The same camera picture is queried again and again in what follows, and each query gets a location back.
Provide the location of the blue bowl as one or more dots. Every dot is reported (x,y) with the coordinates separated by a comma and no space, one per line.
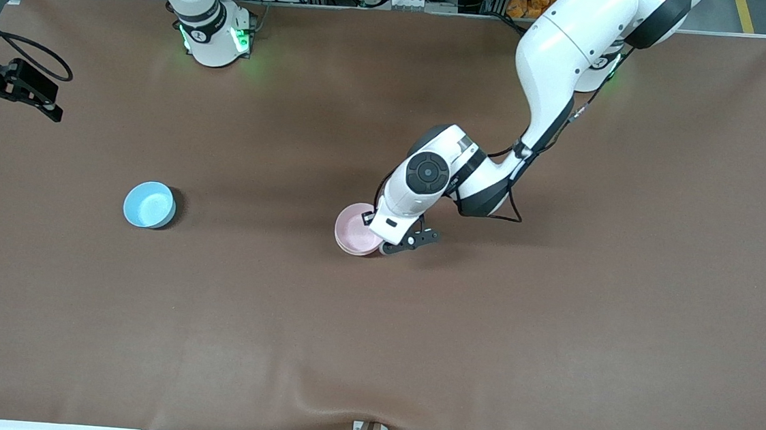
(148,207)

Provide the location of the pile of orange objects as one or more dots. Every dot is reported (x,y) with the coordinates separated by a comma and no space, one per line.
(533,1)

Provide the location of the table cover cloth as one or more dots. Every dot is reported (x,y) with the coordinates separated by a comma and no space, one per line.
(373,344)

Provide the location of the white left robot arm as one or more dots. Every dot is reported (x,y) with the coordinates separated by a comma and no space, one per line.
(573,52)

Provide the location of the pink bowl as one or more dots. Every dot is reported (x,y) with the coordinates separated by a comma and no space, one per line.
(353,233)

